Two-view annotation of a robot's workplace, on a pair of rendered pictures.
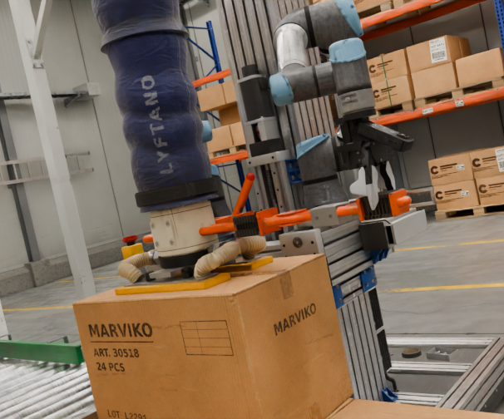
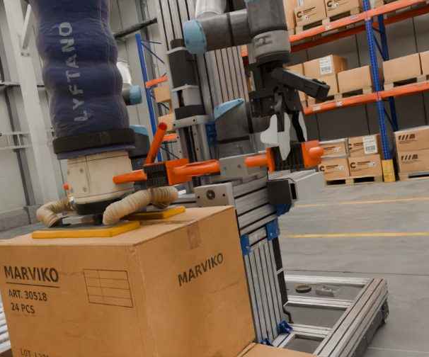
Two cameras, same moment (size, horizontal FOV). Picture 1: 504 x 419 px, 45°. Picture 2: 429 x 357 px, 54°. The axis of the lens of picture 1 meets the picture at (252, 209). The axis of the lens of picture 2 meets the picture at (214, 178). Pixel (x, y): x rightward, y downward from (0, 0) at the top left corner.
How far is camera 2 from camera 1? 0.48 m
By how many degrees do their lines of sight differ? 3
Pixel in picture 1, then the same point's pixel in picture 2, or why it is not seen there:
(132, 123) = (49, 69)
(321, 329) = (227, 278)
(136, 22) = not seen: outside the picture
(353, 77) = (268, 17)
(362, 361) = (264, 298)
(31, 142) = not seen: hidden behind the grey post
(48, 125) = (32, 100)
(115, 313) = (26, 256)
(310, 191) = (224, 149)
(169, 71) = (88, 20)
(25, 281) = (23, 219)
